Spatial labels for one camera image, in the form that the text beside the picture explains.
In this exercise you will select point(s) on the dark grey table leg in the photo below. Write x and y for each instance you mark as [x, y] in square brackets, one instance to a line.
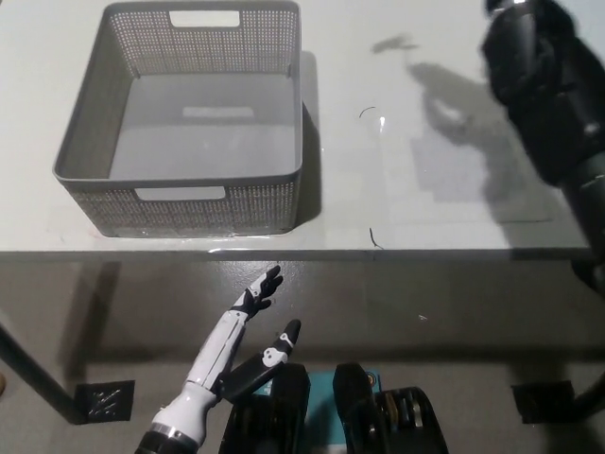
[591, 402]
[38, 373]

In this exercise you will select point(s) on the black and teal robot body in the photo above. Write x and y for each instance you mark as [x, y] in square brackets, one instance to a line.
[288, 411]

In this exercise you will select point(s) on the grey perforated plastic basket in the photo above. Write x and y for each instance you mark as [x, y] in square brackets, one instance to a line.
[203, 132]

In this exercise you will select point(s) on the white and black left hand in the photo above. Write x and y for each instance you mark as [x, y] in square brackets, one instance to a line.
[212, 364]

